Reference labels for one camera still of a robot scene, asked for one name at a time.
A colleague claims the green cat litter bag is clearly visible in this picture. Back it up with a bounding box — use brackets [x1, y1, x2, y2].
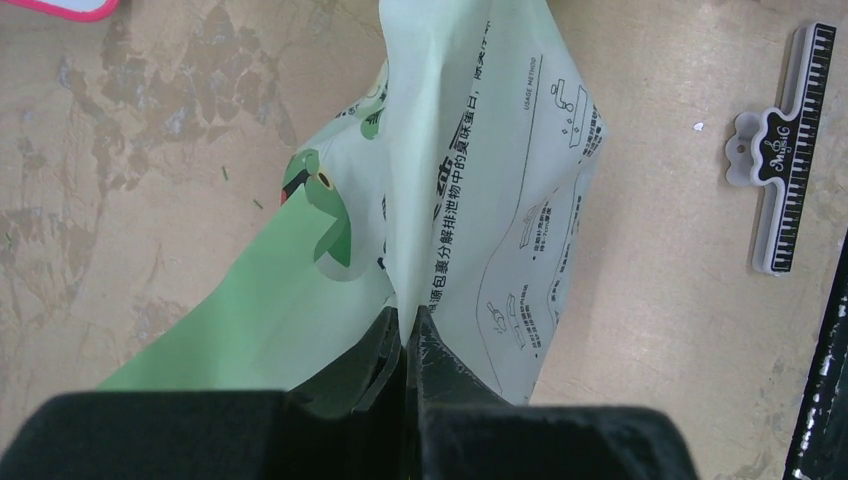
[102, 1, 607, 405]

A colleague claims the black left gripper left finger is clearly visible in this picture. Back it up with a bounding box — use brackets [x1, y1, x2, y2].
[1, 307, 403, 479]

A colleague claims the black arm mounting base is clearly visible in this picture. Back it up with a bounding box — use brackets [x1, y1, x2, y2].
[783, 242, 847, 480]

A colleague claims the pink framed whiteboard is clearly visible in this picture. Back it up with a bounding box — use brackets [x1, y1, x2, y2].
[2, 0, 121, 23]

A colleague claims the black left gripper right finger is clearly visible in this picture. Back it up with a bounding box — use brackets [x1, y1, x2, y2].
[406, 307, 698, 479]

